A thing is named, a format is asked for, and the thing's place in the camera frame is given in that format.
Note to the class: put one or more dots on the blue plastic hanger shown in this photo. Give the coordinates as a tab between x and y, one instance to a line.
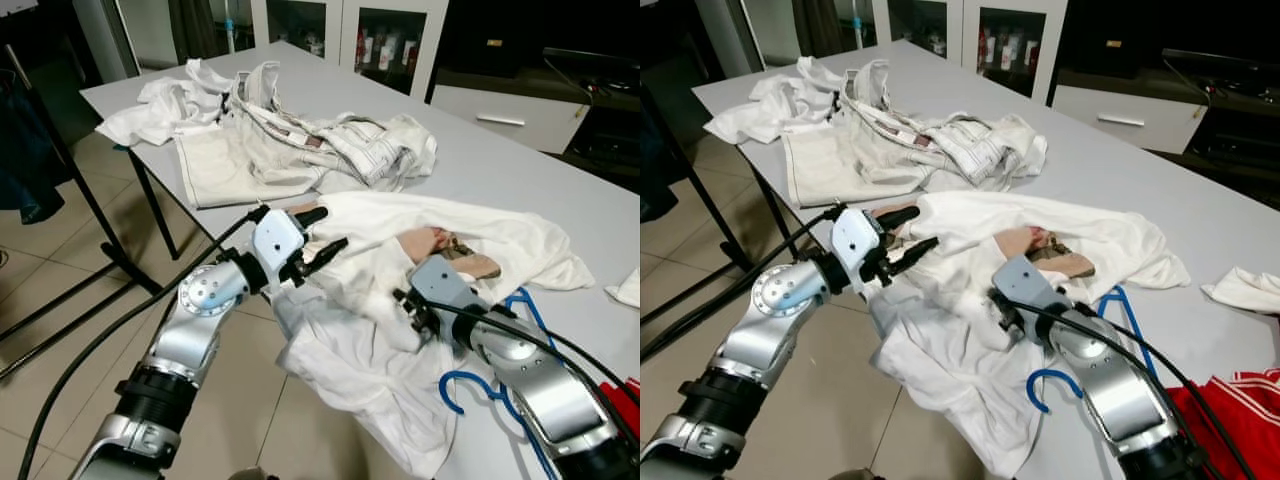
455	378
1040	378

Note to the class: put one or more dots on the white printed t-shirt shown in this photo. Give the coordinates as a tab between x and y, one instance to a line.
950	380
370	380

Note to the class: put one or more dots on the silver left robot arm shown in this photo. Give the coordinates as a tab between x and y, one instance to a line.
770	320
190	330

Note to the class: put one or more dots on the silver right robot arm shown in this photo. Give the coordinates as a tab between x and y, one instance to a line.
1120	400
550	390

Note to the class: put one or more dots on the black table leg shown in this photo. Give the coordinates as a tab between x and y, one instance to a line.
771	205
157	205

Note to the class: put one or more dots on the white crumpled jacket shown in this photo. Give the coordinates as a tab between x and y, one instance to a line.
160	105
770	100

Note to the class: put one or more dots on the white glass door cabinet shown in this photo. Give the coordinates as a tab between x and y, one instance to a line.
345	30
965	30

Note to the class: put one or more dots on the small white cloth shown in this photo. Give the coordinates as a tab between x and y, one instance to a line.
1245	290
628	290

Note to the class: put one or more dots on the white drawer unit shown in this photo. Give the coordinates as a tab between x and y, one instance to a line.
1130	115
520	115

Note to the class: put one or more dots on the red shorts white stripes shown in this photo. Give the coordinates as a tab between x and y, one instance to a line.
622	400
1240	420

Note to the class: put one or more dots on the black TV stand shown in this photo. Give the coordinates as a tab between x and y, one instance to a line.
1120	40
500	40

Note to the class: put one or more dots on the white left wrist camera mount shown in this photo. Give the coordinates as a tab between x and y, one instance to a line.
277	238
857	240

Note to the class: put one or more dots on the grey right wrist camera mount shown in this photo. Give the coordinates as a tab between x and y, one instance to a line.
445	285
1030	285

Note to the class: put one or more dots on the black clothes rack frame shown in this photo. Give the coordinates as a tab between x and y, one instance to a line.
135	278
747	278

